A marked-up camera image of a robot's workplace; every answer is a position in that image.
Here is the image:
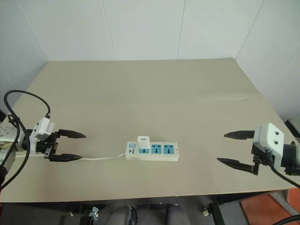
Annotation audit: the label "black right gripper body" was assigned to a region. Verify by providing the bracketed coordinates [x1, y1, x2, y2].
[251, 143, 275, 168]

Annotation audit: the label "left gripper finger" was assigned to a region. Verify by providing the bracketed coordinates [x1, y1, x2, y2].
[57, 129, 87, 140]
[49, 153, 83, 163]

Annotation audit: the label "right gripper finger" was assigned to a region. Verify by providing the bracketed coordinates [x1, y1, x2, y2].
[223, 130, 255, 142]
[217, 157, 260, 176]

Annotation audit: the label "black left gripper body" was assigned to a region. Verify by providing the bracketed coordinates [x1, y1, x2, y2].
[37, 131, 60, 162]

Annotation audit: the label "white USB charger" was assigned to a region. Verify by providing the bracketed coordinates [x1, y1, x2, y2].
[136, 135, 151, 150]

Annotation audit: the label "white power strip blue sockets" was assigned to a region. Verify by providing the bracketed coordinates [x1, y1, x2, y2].
[126, 140, 180, 163]

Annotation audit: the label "orange floor mat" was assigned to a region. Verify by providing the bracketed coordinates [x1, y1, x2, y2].
[240, 189, 300, 225]

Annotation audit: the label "black table leg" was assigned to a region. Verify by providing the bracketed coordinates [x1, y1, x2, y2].
[208, 202, 225, 225]

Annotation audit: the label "dark rounded shape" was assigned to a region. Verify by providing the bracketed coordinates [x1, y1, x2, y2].
[109, 204, 138, 225]

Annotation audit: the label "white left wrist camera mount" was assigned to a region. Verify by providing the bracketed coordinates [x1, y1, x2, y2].
[30, 117, 56, 156]

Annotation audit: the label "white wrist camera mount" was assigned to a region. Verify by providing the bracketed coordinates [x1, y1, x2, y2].
[252, 122, 285, 168]
[30, 117, 56, 156]

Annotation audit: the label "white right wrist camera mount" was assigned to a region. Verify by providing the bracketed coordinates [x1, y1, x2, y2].
[252, 122, 285, 168]

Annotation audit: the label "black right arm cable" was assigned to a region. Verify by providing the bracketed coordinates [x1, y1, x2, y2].
[266, 150, 300, 189]

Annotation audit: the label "white power strip cord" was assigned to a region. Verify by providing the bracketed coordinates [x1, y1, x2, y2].
[15, 152, 128, 163]

